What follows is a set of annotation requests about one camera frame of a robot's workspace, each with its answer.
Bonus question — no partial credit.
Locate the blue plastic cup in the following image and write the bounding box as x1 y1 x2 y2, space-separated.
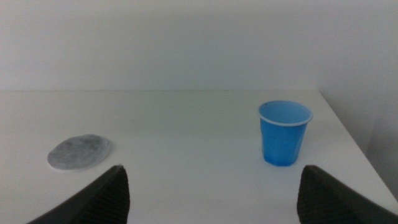
257 100 314 167

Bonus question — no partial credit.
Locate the round grey cup mat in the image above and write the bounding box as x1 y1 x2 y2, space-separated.
47 134 111 172

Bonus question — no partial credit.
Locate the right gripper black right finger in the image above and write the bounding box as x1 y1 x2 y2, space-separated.
296 164 398 224

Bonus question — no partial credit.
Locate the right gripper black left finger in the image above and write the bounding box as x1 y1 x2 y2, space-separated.
27 164 131 224

